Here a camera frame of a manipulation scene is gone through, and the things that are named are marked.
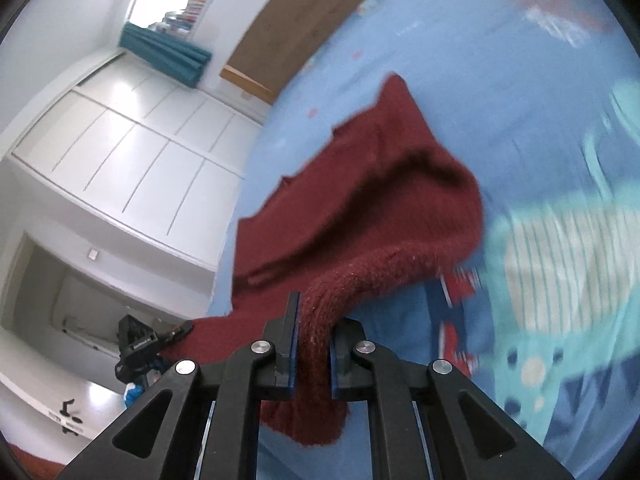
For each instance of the dark red knitted sweater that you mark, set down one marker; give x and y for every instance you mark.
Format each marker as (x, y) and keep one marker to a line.
(360, 210)

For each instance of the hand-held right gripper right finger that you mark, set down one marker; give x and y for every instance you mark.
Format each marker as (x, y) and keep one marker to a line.
(341, 360)

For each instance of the white wardrobe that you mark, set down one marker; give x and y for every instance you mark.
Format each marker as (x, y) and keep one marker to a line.
(140, 160)

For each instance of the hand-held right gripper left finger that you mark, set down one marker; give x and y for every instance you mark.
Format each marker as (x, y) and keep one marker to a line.
(287, 355)

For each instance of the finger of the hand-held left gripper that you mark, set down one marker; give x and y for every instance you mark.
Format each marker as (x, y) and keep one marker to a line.
(172, 335)

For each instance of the wooden headboard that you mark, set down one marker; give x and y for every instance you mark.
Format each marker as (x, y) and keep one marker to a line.
(300, 25)

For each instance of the teal curtain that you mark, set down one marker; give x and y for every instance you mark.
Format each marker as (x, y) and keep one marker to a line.
(165, 55)

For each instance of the white wall switch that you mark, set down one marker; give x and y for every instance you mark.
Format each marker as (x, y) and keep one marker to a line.
(93, 254)

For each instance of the blue dragon print bed sheet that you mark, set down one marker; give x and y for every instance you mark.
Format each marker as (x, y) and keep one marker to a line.
(500, 110)

